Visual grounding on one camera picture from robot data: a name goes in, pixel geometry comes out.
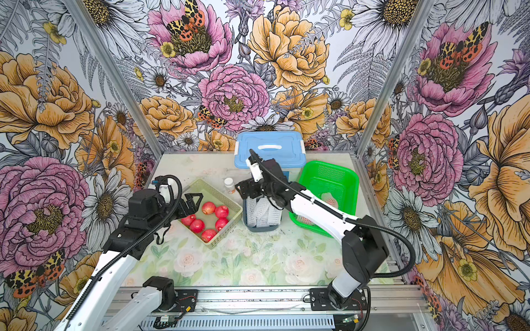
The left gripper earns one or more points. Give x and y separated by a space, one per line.
192 209

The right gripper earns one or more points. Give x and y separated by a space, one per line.
250 184

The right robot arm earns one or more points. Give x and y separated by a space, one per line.
363 247

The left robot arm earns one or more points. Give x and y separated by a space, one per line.
148 212

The white pill bottle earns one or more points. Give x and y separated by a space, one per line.
229 185

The pale green perforated basket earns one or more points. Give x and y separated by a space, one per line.
218 198

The dark teal plastic tray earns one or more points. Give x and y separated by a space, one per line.
261 225

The blue lidded storage box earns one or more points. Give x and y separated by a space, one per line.
286 147

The bright green perforated basket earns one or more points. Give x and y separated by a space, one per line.
342 183

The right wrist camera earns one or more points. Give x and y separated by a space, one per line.
255 170

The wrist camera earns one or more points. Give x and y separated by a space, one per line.
167 188
255 170

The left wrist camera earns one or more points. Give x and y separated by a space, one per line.
167 188

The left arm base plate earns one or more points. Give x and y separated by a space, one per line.
181 301

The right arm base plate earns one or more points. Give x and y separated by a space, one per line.
321 299

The aluminium front rail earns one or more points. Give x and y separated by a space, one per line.
275 308

